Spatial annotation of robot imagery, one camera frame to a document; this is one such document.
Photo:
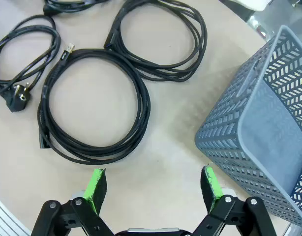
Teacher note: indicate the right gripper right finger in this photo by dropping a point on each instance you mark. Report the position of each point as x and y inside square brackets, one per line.
[211, 186]

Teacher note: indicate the white ribbed panel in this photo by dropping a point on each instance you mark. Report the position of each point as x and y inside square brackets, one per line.
[6, 216]

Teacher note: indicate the grey plastic lattice basket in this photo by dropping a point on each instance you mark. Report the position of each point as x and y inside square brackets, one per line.
[264, 123]

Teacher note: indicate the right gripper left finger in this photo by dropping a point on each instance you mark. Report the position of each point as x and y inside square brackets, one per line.
[94, 186]

